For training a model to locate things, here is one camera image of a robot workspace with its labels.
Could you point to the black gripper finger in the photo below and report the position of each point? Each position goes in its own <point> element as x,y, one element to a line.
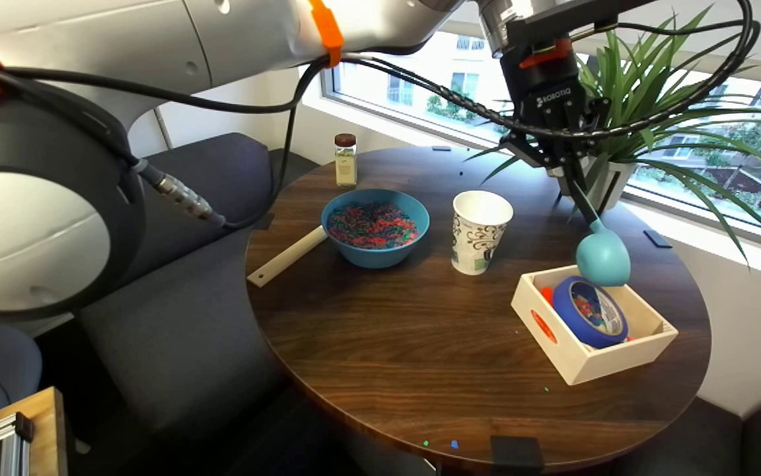
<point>575,174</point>

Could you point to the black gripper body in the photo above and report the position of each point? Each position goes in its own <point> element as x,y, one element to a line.
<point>543,83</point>

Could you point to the blue measuring spoon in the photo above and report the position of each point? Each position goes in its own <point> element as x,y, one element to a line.
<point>603,258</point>

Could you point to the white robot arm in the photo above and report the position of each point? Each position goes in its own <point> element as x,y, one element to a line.
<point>77,72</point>

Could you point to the white wooden box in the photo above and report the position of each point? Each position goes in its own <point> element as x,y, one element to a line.
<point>575,359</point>

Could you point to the blue bowl with cereal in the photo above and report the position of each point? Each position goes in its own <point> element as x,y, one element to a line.
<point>377,227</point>

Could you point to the green potted plant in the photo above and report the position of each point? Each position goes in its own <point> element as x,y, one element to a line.
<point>640,96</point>

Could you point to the black table clip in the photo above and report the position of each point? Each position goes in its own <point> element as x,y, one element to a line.
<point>655,238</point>
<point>517,453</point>

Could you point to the patterned paper cup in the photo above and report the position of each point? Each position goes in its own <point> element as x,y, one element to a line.
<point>478,219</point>

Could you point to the blue tape roll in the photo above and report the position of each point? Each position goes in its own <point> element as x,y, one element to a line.
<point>589,312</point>

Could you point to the round wooden table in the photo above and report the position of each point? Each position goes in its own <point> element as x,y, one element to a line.
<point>433,362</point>

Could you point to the spice jar brown lid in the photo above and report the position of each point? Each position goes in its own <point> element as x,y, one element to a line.
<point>344,158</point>

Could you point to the black table clip front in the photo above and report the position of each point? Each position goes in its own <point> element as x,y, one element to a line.
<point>517,453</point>

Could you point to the dark grey sofa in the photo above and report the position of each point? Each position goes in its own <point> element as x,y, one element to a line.
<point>171,373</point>

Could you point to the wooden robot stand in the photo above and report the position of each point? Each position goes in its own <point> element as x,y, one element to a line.
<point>48,428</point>

